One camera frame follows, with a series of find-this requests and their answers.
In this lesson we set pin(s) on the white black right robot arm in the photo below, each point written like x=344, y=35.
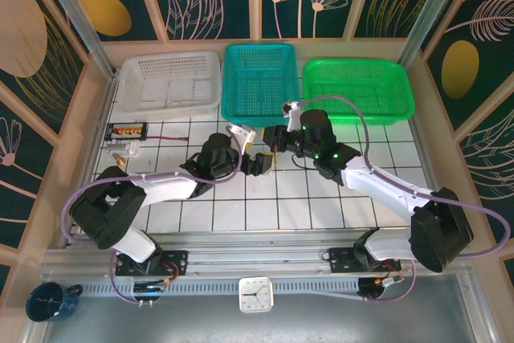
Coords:
x=381, y=186

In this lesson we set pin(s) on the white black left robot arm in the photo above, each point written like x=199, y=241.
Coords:
x=160, y=188

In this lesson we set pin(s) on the green plastic basket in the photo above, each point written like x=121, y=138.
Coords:
x=361, y=78

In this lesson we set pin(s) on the teal plastic basket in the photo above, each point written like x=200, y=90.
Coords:
x=257, y=78

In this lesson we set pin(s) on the white plastic basket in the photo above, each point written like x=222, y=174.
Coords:
x=160, y=90

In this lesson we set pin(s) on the clear plastic block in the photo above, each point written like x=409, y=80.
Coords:
x=124, y=149

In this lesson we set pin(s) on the black board with gold plugs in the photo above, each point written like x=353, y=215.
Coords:
x=126, y=131

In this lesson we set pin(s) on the brass fitting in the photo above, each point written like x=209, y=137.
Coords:
x=119, y=160

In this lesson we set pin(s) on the white square clock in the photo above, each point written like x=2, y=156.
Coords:
x=256, y=295

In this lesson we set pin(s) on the small controller board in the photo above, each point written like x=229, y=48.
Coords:
x=150, y=288
x=381, y=287

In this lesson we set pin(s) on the dark blue mug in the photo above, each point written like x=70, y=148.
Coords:
x=44, y=303

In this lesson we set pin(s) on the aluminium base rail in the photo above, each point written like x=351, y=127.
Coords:
x=257, y=258

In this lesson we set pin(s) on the aluminium frame post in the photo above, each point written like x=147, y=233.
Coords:
x=427, y=13
x=74, y=13

